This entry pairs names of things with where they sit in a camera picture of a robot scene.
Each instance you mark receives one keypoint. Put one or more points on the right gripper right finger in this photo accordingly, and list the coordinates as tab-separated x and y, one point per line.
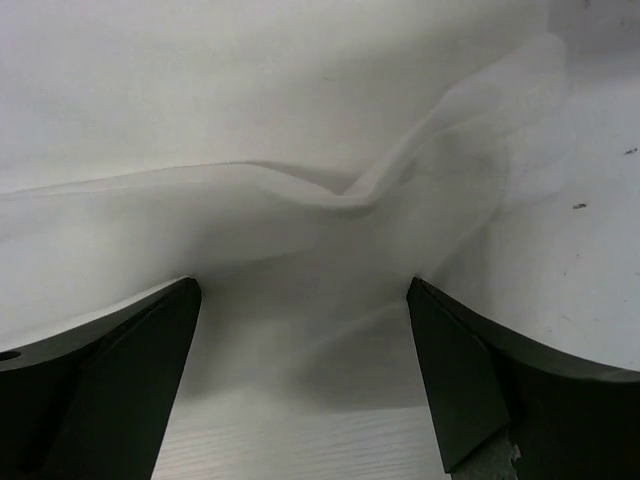
505	406

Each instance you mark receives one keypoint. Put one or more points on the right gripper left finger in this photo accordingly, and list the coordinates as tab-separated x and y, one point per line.
91	398

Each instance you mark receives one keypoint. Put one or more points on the white printed t shirt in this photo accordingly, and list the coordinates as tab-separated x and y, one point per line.
250	145

